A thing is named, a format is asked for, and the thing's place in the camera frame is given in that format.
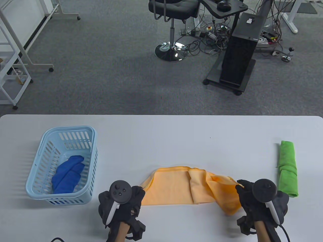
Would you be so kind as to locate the person's left hand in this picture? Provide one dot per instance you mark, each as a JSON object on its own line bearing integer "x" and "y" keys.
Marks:
{"x": 128, "y": 209}

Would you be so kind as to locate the person's right hand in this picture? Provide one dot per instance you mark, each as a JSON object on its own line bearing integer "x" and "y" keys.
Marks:
{"x": 249, "y": 201}

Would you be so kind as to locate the green rectangular towel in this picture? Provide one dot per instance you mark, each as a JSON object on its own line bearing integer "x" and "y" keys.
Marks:
{"x": 287, "y": 171}

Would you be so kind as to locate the orange towel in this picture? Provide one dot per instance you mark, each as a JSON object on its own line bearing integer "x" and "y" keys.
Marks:
{"x": 174, "y": 186}

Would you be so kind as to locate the blue towel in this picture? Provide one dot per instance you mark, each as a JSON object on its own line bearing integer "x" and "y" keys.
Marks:
{"x": 66, "y": 176}

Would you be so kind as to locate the person's left forearm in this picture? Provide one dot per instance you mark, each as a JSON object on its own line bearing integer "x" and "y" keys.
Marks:
{"x": 123, "y": 232}

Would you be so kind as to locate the person's right forearm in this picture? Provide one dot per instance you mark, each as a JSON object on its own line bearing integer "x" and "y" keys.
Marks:
{"x": 262, "y": 232}

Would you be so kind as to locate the black and white controller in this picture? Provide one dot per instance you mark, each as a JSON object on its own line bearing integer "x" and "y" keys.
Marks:
{"x": 121, "y": 191}
{"x": 265, "y": 190}

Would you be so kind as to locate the light blue plastic basket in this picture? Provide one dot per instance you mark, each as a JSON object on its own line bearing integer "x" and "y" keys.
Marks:
{"x": 60, "y": 197}

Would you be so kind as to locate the black rolling cart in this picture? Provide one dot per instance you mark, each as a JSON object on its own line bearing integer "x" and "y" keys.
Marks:
{"x": 214, "y": 74}

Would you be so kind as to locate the black computer tower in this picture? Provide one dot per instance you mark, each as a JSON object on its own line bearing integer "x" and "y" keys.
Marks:
{"x": 239, "y": 50}

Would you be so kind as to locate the white shelf cart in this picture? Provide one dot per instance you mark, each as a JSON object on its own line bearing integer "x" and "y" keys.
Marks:
{"x": 5, "y": 101}

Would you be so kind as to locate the red emergency stop button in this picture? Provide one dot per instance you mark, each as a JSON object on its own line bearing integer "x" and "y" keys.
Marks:
{"x": 209, "y": 27}

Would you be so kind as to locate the grey power strip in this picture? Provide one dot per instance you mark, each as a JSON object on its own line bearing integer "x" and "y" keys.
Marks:
{"x": 190, "y": 32}

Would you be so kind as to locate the white desk leg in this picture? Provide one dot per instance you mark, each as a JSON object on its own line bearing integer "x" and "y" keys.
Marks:
{"x": 290, "y": 17}

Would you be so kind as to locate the black desk top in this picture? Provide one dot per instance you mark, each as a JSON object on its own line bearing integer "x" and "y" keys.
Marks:
{"x": 238, "y": 8}

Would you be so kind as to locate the black desk column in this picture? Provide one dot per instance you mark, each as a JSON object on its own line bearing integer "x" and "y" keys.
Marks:
{"x": 263, "y": 7}

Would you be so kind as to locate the black office chair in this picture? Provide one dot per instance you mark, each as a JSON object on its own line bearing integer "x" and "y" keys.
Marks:
{"x": 176, "y": 10}

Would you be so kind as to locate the white whiteboard stand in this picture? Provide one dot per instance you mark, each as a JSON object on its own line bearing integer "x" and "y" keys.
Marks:
{"x": 20, "y": 15}

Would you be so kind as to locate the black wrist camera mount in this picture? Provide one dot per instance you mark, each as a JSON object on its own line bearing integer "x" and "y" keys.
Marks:
{"x": 246, "y": 225}
{"x": 137, "y": 229}

